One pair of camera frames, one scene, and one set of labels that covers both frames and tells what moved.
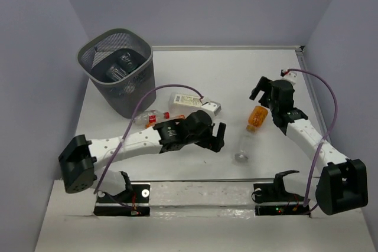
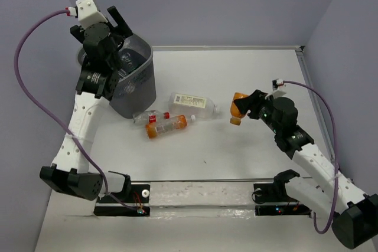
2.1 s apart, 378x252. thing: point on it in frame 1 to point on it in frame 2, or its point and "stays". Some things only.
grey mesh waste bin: [120, 64] stays
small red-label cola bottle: [151, 117] stays
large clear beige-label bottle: [183, 102] stays
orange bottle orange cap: [257, 117] to [236, 114]
